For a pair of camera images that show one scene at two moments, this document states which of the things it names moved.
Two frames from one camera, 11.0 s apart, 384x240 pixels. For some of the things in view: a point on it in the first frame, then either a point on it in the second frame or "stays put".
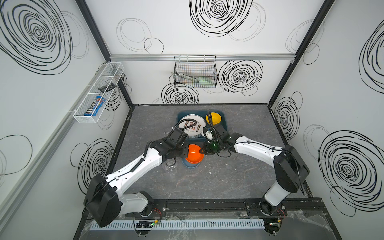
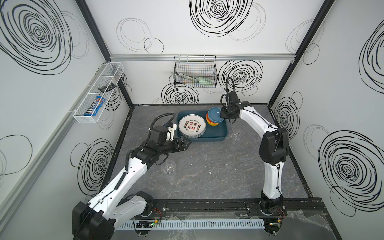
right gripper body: x=217 y=135 -> x=226 y=112
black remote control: x=106 y=88 stays put
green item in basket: x=207 y=81 stays put
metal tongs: x=186 y=76 stays put
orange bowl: x=194 y=155 -> x=208 y=119
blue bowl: x=188 y=164 -> x=214 y=114
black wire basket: x=195 y=71 stays put
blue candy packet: x=95 y=107 stays put
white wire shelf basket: x=92 y=107 stays put
